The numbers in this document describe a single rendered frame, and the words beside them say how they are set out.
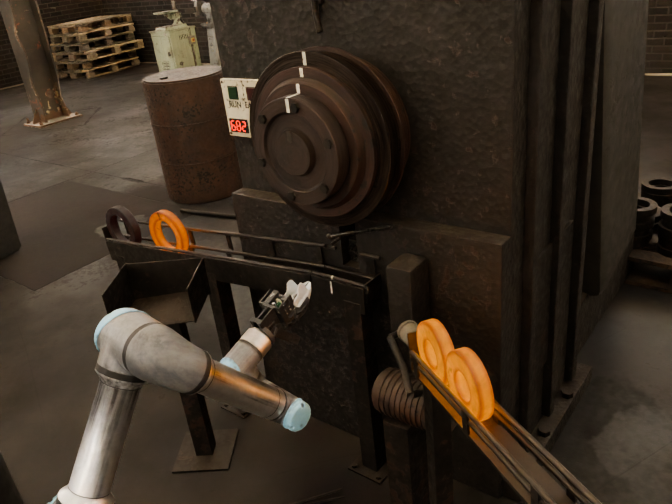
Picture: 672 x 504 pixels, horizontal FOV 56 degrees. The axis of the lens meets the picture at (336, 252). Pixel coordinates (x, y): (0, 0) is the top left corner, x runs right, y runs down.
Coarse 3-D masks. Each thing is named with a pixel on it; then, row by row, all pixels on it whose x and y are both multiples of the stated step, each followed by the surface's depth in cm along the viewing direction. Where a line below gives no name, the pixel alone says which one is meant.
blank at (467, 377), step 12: (468, 348) 131; (456, 360) 131; (468, 360) 127; (480, 360) 127; (456, 372) 133; (468, 372) 126; (480, 372) 125; (456, 384) 135; (468, 384) 128; (480, 384) 124; (468, 396) 133; (480, 396) 124; (492, 396) 125; (468, 408) 131; (480, 408) 125; (492, 408) 126; (480, 420) 128
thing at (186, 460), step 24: (144, 264) 204; (168, 264) 204; (192, 264) 203; (120, 288) 199; (144, 288) 208; (168, 288) 208; (192, 288) 189; (168, 312) 197; (192, 312) 188; (192, 408) 213; (192, 432) 218; (216, 432) 233; (192, 456) 223; (216, 456) 221
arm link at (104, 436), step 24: (120, 312) 131; (144, 312) 134; (96, 336) 131; (120, 336) 125; (120, 360) 125; (120, 384) 127; (144, 384) 131; (96, 408) 129; (120, 408) 129; (96, 432) 128; (120, 432) 130; (96, 456) 128; (72, 480) 130; (96, 480) 129
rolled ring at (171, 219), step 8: (152, 216) 232; (160, 216) 228; (168, 216) 226; (176, 216) 227; (152, 224) 234; (160, 224) 236; (168, 224) 227; (176, 224) 226; (152, 232) 236; (160, 232) 237; (176, 232) 226; (184, 232) 227; (160, 240) 237; (176, 240) 229; (184, 240) 228; (176, 248) 231; (184, 248) 230
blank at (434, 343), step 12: (420, 324) 147; (432, 324) 143; (420, 336) 149; (432, 336) 141; (444, 336) 140; (420, 348) 151; (432, 348) 149; (444, 348) 138; (432, 360) 148; (444, 360) 138; (444, 372) 139
